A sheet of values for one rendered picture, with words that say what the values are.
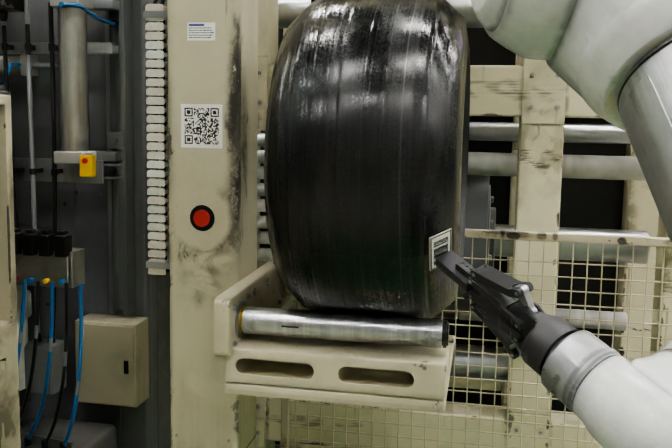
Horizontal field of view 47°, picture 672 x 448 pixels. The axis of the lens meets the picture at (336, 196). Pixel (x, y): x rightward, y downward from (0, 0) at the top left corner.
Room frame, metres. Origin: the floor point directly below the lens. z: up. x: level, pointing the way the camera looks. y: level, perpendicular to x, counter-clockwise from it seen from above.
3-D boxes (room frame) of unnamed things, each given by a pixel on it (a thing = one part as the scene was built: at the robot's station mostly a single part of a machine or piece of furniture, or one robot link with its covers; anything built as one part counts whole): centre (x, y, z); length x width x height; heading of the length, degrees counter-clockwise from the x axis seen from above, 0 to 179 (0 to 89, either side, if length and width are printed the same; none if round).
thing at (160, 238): (1.39, 0.31, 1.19); 0.05 x 0.04 x 0.48; 169
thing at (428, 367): (1.24, -0.01, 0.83); 0.36 x 0.09 x 0.06; 79
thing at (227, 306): (1.41, 0.14, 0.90); 0.40 x 0.03 x 0.10; 169
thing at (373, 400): (1.38, -0.03, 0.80); 0.37 x 0.36 x 0.02; 169
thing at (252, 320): (1.24, -0.01, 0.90); 0.35 x 0.05 x 0.05; 79
